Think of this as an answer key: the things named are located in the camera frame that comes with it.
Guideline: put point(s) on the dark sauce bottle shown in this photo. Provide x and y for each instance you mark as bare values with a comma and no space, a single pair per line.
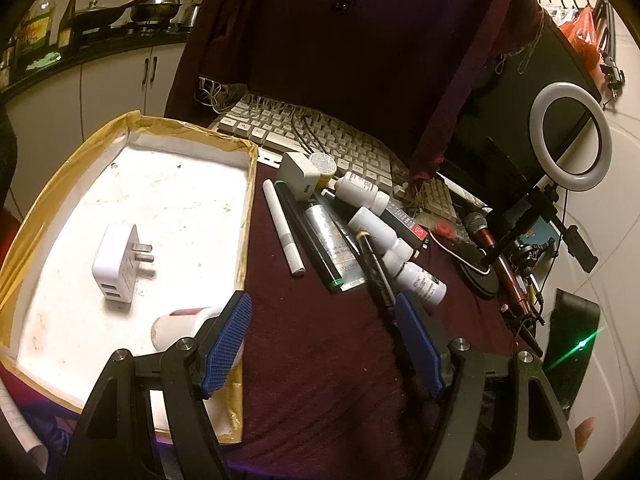
66,25

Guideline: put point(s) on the yellow jar with white lid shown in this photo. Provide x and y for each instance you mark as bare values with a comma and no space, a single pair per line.
322,165

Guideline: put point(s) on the orange plastic bag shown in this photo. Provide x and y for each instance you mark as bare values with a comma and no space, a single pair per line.
580,32

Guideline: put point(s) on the black tripod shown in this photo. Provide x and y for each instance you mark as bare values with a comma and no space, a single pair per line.
607,45

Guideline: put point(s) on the black pen with cork tips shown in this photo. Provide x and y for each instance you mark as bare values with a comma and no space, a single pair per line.
375,280

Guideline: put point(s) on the steel pot with lid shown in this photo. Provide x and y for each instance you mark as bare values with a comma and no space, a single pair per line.
157,7

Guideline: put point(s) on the white bottle with wide cap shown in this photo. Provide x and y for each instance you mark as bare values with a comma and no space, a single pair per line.
360,191

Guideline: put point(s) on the black flat device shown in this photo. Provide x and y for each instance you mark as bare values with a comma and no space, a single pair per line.
570,320

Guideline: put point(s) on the black monitor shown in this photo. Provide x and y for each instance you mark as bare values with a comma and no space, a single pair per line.
500,125

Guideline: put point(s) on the teal box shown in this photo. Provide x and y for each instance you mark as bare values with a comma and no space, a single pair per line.
542,234

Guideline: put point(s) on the plain white bottle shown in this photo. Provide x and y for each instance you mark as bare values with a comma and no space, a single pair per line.
375,230

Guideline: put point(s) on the white power adapter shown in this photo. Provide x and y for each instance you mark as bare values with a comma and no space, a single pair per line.
117,265

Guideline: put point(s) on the black wok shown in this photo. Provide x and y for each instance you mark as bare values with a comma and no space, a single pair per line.
100,15

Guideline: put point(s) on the maroon fringed cloth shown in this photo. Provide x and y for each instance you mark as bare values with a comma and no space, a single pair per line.
350,50

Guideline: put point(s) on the white charger cube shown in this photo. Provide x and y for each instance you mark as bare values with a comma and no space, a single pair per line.
300,175

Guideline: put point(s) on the white bottle with red label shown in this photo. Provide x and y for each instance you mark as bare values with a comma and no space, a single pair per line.
175,330

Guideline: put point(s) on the white marker pen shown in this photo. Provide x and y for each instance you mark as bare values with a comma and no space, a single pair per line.
282,230

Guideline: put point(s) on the large oil bottle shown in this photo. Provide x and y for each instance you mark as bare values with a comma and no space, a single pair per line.
35,25

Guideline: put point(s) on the red microphone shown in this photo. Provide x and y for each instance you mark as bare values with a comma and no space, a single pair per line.
477,225

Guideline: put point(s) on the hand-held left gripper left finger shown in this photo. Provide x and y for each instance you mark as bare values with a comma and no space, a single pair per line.
227,345

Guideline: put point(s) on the white paper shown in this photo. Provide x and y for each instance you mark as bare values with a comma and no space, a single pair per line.
15,420

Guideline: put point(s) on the white keyboard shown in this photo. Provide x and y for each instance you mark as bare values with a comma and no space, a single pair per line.
350,150

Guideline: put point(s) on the silver tube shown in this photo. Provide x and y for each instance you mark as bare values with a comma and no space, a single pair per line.
325,235

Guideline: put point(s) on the white bottle with printed label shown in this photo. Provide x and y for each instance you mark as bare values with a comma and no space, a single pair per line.
420,282

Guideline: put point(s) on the maroon tablecloth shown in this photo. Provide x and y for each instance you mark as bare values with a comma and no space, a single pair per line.
310,360

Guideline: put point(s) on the black marker pen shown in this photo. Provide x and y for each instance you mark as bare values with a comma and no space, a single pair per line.
305,240

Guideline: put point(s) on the green rag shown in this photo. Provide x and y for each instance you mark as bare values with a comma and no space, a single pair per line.
42,60

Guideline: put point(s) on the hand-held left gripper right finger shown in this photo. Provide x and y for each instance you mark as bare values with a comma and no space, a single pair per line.
419,345

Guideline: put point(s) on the yellow taped foam box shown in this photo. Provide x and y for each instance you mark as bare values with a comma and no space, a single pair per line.
175,200

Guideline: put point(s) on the white kitchen base cabinet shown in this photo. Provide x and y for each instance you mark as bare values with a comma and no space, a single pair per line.
115,85

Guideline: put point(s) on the long box with red label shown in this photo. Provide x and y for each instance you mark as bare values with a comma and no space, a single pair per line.
412,230

